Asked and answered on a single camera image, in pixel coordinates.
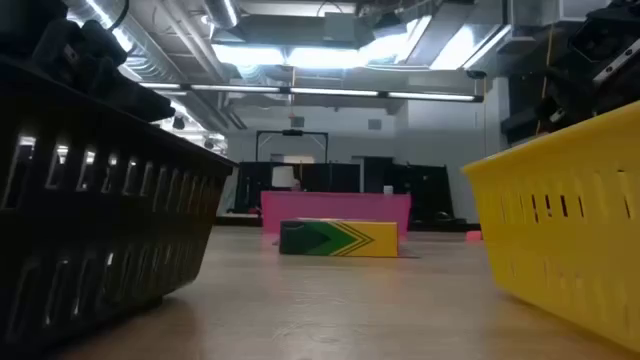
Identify black plastic slotted basket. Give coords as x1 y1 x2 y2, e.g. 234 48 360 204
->
0 54 239 360

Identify long ceiling light bar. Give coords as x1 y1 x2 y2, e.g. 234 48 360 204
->
139 82 484 104

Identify tall black cabinet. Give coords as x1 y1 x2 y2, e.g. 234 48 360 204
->
362 156 455 224

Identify yellow plastic slotted basket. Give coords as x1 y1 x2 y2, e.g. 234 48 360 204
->
462 99 640 354

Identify green yellow crayon box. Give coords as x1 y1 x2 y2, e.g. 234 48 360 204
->
278 218 400 259

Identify yellow hanging cable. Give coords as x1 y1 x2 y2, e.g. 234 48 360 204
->
541 24 556 101

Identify low black bench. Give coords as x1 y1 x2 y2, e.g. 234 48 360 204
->
407 218 469 233

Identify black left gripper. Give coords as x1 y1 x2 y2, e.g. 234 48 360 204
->
32 19 176 124

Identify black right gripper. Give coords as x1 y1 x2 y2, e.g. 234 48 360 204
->
534 0 640 133

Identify white lamp shade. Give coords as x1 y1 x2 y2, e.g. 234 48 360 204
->
271 165 297 190

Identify pink plastic basket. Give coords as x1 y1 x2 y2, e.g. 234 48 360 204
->
260 189 412 236

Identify black partition panels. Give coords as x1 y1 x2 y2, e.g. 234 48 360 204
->
233 160 362 217

